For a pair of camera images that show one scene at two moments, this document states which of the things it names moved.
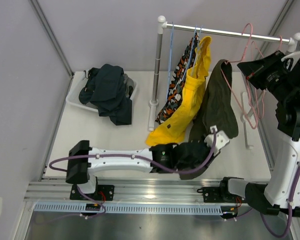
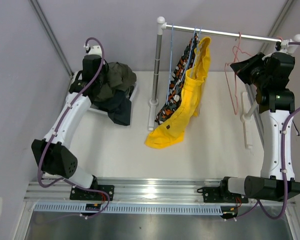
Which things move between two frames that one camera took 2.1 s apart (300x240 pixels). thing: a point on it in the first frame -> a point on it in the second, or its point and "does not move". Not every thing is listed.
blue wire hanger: x=170 y=58 does not move
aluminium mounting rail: x=127 y=191 does not move
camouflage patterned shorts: x=178 y=79 does not move
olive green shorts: x=217 y=109 -> x=119 y=78
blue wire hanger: x=197 y=48 does not move
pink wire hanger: x=246 y=34 -> x=235 y=50
